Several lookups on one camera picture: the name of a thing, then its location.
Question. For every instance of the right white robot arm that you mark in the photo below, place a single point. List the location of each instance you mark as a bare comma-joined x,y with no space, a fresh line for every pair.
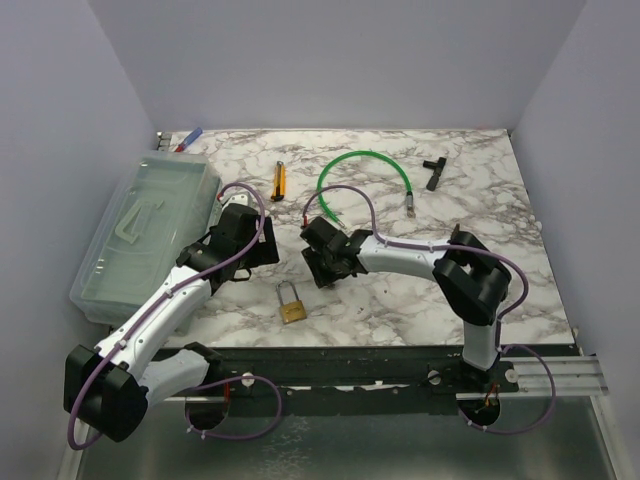
474,281

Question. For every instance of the brass padlock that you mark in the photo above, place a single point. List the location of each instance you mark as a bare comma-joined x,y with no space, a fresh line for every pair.
293,311

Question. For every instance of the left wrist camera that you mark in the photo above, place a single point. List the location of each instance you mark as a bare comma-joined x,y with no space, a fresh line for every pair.
242,198

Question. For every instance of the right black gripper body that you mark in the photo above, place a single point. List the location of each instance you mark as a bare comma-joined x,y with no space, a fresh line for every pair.
321,268

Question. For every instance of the yellow utility knife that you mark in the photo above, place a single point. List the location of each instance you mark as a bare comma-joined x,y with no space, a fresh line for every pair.
279,183

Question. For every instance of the black T-shaped tool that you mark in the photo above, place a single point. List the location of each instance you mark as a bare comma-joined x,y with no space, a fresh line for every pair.
437,168

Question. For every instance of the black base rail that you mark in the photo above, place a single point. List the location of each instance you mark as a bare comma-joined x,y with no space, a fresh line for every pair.
348,381

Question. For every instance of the aluminium extrusion rail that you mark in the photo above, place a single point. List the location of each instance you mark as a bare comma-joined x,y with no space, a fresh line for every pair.
579,376

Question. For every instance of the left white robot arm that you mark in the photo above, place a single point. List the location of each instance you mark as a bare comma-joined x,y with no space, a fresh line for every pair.
112,386

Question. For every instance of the green cable lock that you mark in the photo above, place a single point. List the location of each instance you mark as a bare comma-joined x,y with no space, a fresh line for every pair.
363,165

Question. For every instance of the clear plastic storage box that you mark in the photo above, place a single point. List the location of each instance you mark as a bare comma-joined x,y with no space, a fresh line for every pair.
166,202

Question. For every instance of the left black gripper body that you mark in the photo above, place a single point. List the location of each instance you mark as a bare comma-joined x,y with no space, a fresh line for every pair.
262,252

